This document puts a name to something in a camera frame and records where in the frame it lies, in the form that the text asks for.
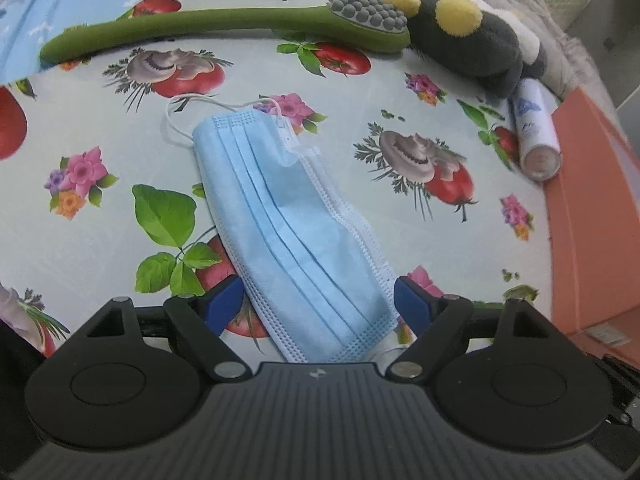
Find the blue bedsheet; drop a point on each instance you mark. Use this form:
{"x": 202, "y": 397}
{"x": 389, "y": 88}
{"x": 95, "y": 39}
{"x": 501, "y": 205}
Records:
{"x": 30, "y": 25}

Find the fruit printed tablecloth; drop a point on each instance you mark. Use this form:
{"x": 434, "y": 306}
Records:
{"x": 350, "y": 170}

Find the salmon cardboard box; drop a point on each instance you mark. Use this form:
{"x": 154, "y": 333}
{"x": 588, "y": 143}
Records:
{"x": 590, "y": 220}

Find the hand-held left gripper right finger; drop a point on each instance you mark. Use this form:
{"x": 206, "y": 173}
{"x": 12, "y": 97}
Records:
{"x": 412, "y": 305}

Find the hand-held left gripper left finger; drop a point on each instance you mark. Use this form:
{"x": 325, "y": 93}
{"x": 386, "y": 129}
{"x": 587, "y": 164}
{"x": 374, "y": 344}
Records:
{"x": 225, "y": 305}

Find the green massage stick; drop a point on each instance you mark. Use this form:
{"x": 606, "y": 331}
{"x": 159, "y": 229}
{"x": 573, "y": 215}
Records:
{"x": 200, "y": 25}

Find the grey white plush toy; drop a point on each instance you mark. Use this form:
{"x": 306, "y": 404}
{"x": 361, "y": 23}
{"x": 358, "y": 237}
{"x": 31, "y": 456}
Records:
{"x": 475, "y": 45}

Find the blue face mask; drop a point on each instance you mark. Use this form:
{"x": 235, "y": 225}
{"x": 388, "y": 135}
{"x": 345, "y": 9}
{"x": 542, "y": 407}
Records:
{"x": 290, "y": 220}

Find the white spray can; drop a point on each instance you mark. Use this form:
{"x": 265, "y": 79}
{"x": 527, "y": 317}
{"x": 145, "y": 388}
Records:
{"x": 532, "y": 130}

